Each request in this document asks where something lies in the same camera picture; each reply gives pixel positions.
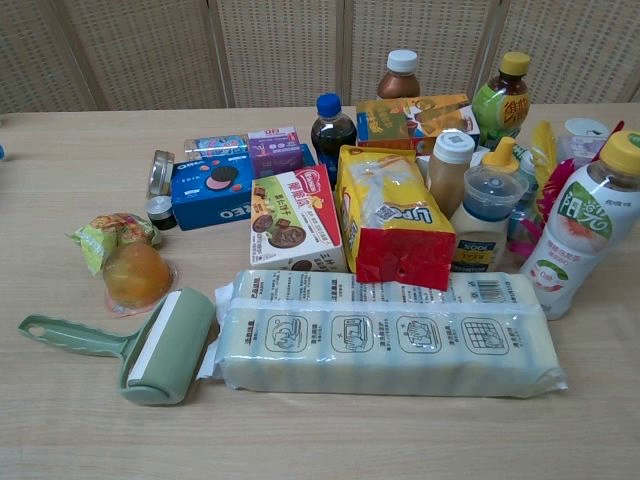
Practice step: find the clear pack of sponges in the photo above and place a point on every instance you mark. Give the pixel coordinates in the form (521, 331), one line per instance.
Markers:
(380, 340)

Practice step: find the green and yellow snack packet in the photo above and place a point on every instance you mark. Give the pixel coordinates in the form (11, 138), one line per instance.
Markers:
(110, 232)

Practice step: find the clear plastic cup with lid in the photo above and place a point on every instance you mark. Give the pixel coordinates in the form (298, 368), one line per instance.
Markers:
(582, 137)

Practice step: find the purple small box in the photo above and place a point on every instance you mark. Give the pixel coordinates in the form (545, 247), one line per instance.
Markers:
(275, 150)

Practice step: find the mayonnaise bottle clear cap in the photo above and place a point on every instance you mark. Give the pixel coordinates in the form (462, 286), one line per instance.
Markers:
(482, 225)

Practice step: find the yellow and orange snack box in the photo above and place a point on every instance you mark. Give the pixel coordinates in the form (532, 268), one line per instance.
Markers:
(400, 122)

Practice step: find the yellow red cracker pack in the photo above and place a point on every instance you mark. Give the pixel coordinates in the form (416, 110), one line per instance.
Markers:
(390, 210)

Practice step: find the brown drink bottle white cap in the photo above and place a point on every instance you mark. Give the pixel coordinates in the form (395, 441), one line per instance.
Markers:
(398, 80)

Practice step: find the white yogurt drink bottle yellow cap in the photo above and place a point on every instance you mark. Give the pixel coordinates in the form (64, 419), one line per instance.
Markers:
(580, 225)

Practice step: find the orange fruit jelly cup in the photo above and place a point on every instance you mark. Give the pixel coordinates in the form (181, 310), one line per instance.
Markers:
(135, 275)

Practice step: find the blue Oreo cookie box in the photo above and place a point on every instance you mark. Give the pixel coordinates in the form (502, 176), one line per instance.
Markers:
(210, 192)

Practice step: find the squeeze bottle yellow nozzle cap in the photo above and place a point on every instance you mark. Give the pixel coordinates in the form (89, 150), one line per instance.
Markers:
(505, 155)

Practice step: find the beige sauce bottle white cap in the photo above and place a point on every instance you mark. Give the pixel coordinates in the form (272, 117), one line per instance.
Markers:
(450, 175)

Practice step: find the pink and yellow feather toy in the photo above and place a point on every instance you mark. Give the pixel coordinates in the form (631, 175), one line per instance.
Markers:
(542, 190)

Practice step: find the green tea bottle yellow cap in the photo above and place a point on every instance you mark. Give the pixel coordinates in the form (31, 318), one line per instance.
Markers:
(502, 105)

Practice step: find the green lint roller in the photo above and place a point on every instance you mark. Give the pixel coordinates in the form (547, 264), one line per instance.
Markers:
(165, 345)

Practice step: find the folding rattan screen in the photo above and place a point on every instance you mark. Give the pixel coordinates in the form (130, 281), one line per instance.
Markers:
(300, 50)

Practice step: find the white chocolate wafer box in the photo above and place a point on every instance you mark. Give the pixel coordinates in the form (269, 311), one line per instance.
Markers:
(295, 220)

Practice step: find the dark cola bottle blue cap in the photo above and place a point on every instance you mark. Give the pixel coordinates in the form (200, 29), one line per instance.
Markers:
(332, 132)

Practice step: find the clear box with blue print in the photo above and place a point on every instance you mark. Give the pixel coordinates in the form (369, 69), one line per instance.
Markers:
(217, 145)

